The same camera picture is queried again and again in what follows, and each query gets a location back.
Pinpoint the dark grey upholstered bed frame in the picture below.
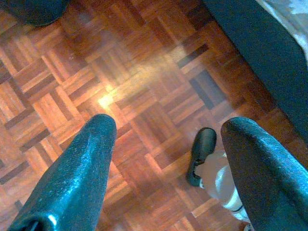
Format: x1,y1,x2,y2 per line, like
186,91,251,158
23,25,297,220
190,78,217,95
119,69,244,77
202,0,308,145

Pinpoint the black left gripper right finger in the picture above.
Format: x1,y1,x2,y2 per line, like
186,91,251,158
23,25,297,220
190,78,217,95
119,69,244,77
220,117,308,231

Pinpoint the black robot left foot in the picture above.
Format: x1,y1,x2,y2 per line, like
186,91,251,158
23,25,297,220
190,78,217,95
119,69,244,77
186,127,217,187

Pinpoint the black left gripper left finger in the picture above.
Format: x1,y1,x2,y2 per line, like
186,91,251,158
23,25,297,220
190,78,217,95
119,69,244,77
7,114,117,231

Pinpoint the silver robot left leg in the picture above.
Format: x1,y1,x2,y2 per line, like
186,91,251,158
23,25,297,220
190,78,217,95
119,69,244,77
196,151,252,226

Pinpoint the dark rounded object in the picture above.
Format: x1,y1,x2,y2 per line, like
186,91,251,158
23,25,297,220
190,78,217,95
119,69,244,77
0,0,70,27

